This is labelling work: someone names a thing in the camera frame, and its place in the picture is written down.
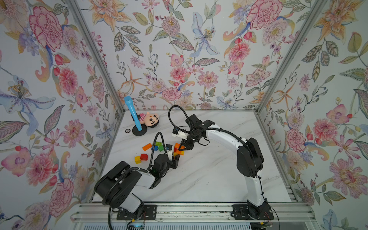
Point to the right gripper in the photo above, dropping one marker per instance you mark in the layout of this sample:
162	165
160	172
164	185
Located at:
187	146

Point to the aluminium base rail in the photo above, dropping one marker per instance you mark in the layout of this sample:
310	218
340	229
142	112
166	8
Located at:
206	215

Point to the blue tube on stand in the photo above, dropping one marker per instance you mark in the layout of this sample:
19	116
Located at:
130	105

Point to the orange lego plate on table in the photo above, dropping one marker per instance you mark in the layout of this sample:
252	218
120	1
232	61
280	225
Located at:
147	147

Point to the black round stand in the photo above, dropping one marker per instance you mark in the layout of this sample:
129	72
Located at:
139	133

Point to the yellow lego brick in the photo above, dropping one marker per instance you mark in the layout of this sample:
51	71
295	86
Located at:
178	153

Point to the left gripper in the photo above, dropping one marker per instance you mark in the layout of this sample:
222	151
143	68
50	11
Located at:
175	162

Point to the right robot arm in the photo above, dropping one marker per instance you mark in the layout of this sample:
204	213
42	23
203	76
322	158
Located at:
249	156

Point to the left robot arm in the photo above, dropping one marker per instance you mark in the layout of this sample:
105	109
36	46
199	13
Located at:
115	188

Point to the orange lego plate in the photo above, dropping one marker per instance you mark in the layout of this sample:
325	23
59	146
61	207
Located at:
147	147
178	147

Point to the plush doll head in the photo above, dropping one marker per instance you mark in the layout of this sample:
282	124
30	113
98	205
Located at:
149	120

